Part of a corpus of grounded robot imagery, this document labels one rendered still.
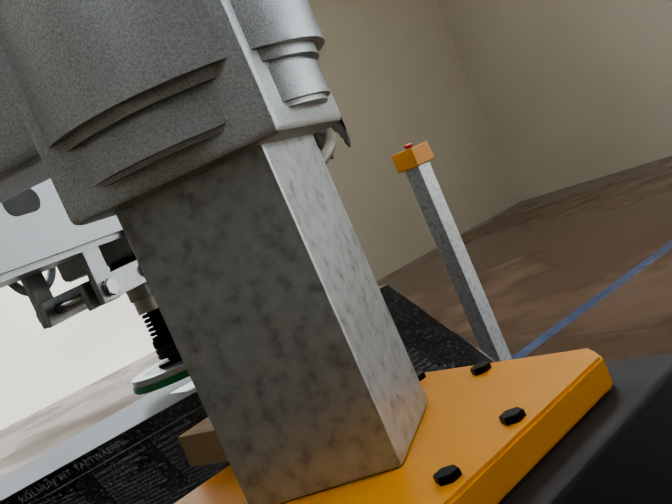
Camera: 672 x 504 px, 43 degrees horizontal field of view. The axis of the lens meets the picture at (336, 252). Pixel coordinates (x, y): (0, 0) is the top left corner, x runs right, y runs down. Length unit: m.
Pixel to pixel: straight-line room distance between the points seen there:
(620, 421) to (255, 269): 0.41
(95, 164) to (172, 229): 0.11
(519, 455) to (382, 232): 7.68
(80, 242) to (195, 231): 0.71
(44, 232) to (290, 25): 0.78
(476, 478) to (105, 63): 0.53
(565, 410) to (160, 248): 0.47
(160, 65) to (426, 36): 8.90
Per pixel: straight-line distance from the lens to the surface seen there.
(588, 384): 1.00
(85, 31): 0.87
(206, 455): 1.28
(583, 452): 0.90
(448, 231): 3.57
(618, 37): 8.78
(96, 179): 0.91
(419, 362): 1.85
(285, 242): 0.88
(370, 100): 8.87
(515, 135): 9.73
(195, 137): 0.85
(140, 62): 0.85
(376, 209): 8.54
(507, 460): 0.87
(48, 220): 1.57
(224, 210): 0.90
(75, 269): 1.81
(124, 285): 1.71
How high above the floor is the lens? 1.09
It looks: 5 degrees down
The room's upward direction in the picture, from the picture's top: 24 degrees counter-clockwise
